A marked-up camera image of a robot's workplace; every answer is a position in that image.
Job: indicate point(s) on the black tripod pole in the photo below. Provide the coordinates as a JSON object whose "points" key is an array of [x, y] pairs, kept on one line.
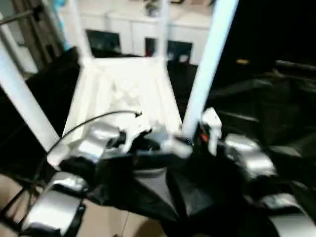
{"points": [[19, 17]]}

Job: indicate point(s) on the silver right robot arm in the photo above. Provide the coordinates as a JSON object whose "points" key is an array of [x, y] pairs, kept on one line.
{"points": [[251, 155]]}

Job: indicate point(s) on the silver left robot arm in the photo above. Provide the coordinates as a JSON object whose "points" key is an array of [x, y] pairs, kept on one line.
{"points": [[96, 140]]}

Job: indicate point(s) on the black metal rack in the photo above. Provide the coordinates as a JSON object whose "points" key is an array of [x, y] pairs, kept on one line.
{"points": [[14, 202]]}

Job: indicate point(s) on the black backdrop cloth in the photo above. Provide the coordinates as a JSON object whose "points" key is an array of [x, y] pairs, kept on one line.
{"points": [[276, 24]]}

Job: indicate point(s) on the white plastic table leg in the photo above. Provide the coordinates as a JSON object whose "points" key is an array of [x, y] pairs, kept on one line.
{"points": [[209, 61], [79, 32], [163, 29], [24, 98]]}

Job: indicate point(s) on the black mat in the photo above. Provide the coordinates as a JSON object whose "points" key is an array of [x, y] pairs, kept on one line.
{"points": [[160, 187]]}

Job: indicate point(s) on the small yellow label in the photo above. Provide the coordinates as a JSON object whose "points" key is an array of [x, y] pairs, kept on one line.
{"points": [[243, 61]]}

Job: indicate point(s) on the black metal bar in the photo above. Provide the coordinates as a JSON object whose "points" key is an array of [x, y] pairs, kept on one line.
{"points": [[295, 65]]}

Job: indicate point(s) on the white jar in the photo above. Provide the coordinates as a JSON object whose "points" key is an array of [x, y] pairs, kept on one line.
{"points": [[182, 58]]}

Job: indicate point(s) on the white glass-door cabinet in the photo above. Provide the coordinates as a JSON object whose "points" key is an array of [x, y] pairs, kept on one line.
{"points": [[135, 27]]}

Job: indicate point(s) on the blue and white roll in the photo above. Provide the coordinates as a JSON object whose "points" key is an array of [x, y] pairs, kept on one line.
{"points": [[61, 22]]}

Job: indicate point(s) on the white pole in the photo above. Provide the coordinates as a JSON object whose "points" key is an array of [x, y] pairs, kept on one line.
{"points": [[14, 47]]}

